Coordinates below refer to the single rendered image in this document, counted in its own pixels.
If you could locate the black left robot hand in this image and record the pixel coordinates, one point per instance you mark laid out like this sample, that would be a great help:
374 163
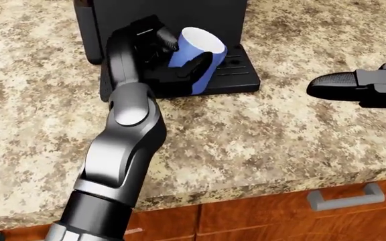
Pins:
122 57

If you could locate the black coffee machine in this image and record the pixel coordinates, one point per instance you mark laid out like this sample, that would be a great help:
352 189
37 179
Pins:
199 13

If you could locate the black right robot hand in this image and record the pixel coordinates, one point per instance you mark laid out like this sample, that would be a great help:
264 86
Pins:
380 85

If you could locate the blue mug white inside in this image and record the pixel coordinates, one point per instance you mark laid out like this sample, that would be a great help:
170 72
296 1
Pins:
187 51

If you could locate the wooden drawer front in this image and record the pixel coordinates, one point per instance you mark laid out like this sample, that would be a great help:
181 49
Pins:
280 221
166 223
18 233

